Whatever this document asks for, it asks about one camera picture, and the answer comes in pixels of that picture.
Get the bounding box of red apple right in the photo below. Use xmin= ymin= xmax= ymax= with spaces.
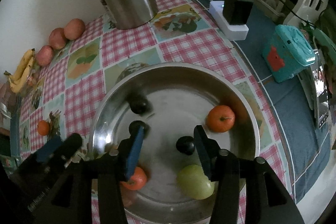
xmin=64 ymin=18 xmax=85 ymax=40

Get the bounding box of upper yellow banana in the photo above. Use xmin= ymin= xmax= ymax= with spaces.
xmin=4 ymin=48 xmax=35 ymax=81

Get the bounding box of checkered fruit tablecloth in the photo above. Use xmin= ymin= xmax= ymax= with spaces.
xmin=19 ymin=0 xmax=291 ymax=223

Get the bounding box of green pear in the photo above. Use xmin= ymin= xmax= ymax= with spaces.
xmin=177 ymin=164 xmax=215 ymax=200

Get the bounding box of black smartphone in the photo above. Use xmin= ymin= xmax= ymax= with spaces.
xmin=311 ymin=60 xmax=329 ymax=128

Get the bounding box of steel round tray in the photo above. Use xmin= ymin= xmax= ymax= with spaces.
xmin=88 ymin=62 xmax=261 ymax=224

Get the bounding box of dark plum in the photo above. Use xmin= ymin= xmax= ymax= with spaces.
xmin=128 ymin=120 xmax=150 ymax=137
xmin=127 ymin=94 xmax=151 ymax=115
xmin=175 ymin=136 xmax=195 ymax=156

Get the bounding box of white power strip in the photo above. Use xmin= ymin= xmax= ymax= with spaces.
xmin=209 ymin=0 xmax=249 ymax=41

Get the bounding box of red apple middle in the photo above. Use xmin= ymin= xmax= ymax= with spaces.
xmin=49 ymin=28 xmax=68 ymax=50

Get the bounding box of orange far tangerine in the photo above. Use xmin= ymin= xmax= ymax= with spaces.
xmin=37 ymin=120 xmax=50 ymax=136

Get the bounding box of teal tissue box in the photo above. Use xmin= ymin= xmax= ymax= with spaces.
xmin=262 ymin=24 xmax=315 ymax=83

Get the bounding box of black power adapter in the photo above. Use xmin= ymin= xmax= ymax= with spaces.
xmin=223 ymin=0 xmax=253 ymax=25

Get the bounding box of glass fruit bowl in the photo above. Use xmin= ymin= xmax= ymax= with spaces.
xmin=17 ymin=65 xmax=41 ymax=97

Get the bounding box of red apple left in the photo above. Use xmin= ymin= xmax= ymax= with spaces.
xmin=35 ymin=45 xmax=54 ymax=67

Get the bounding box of yellow banana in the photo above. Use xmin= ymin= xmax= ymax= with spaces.
xmin=4 ymin=48 xmax=35 ymax=81
xmin=9 ymin=57 xmax=35 ymax=94

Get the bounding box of red apple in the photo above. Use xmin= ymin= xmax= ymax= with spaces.
xmin=35 ymin=45 xmax=54 ymax=67
xmin=49 ymin=28 xmax=68 ymax=50
xmin=64 ymin=18 xmax=85 ymax=40

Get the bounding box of lower yellow banana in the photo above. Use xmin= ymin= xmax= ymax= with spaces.
xmin=9 ymin=57 xmax=35 ymax=94

